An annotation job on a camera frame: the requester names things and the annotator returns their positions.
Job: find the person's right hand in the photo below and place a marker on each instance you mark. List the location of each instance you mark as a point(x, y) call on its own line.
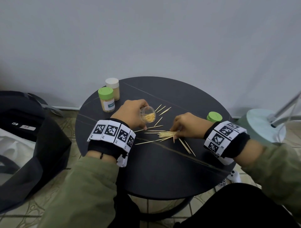
point(191, 125)

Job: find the person's left hand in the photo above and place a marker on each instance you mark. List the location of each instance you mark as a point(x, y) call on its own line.
point(127, 112)

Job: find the person's left thumb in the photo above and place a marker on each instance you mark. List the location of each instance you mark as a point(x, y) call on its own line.
point(141, 124)

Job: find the person's right fingers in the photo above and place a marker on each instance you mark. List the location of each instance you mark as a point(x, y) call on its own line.
point(176, 126)

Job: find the clear plastic toothpick jar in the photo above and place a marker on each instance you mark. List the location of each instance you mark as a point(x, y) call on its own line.
point(148, 114)

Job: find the bundle of wooden toothpicks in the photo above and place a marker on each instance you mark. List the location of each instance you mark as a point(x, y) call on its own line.
point(165, 134)

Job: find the person's right forearm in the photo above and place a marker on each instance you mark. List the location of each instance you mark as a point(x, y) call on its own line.
point(270, 166)

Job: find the person's left forearm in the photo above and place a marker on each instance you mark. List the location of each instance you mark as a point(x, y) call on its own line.
point(82, 188)

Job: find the toothpicks inside clear jar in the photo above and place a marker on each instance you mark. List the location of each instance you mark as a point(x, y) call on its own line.
point(149, 117)

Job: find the scattered loose wooden toothpicks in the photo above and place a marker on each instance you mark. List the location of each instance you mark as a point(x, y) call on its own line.
point(162, 111)

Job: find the left wrist marker band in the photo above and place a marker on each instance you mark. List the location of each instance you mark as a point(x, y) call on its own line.
point(110, 133)

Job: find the wrist marker band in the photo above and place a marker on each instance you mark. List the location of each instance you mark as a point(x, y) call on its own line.
point(223, 138)
point(110, 133)

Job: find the green plastic jar lid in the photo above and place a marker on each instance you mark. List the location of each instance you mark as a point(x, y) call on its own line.
point(214, 116)

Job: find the green-lidded labelled toothpick jar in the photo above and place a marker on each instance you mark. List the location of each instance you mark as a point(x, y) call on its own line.
point(107, 99)

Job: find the round black table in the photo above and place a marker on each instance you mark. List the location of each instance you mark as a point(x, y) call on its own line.
point(160, 169)

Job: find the white-lidded toothpick jar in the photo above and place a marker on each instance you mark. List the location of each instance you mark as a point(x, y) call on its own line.
point(113, 85)

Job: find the right wrist marker band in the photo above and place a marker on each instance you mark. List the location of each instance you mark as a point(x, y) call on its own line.
point(223, 138)

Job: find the white shoe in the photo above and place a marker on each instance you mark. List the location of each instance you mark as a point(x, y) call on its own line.
point(234, 176)

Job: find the pale green lamp base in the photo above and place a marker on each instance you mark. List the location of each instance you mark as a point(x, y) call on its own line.
point(256, 124)

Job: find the grey metal stand foot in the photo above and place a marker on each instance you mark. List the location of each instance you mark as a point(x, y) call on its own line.
point(50, 107)

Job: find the person's black trousers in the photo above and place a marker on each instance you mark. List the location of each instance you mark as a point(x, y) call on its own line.
point(235, 206)

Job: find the black bag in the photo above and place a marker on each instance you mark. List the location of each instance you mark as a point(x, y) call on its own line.
point(44, 150)

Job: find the grey metal lamp pole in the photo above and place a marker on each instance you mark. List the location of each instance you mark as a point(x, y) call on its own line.
point(283, 112)

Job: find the white sheet in bag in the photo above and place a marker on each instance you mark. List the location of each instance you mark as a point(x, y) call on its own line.
point(14, 150)

